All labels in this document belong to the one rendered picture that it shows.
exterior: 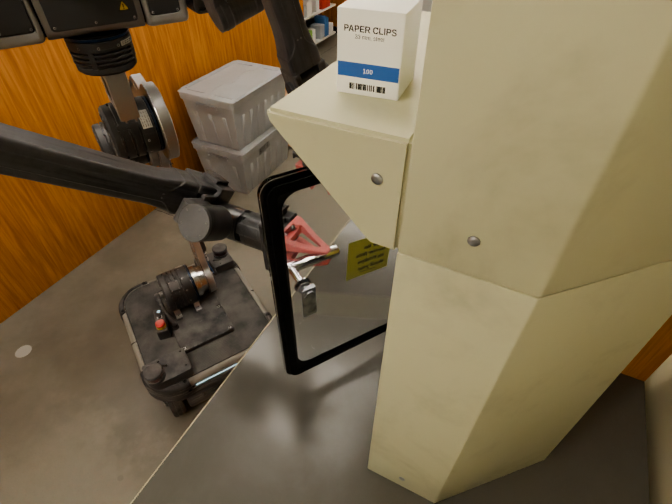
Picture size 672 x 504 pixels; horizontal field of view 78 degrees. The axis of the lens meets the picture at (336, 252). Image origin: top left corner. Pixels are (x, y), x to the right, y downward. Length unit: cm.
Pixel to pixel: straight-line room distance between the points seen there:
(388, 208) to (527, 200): 10
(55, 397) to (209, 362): 73
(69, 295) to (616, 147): 249
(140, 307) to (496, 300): 178
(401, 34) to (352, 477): 62
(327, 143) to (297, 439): 56
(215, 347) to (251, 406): 97
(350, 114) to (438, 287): 15
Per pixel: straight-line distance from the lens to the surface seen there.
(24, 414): 222
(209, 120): 275
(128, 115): 119
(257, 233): 67
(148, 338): 188
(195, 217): 64
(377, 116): 32
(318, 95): 35
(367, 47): 34
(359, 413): 78
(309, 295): 58
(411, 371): 46
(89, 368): 221
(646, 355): 94
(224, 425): 80
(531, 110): 26
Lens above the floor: 164
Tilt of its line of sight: 43 degrees down
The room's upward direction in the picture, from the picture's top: straight up
